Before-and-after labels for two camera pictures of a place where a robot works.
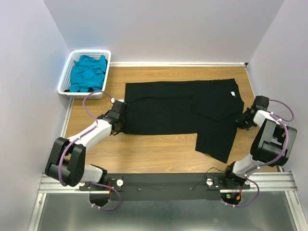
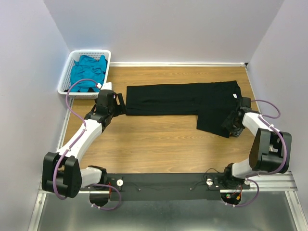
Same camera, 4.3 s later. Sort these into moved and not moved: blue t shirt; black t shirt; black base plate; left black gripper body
Moved: left black gripper body; black t shirt
Not moved: black base plate; blue t shirt
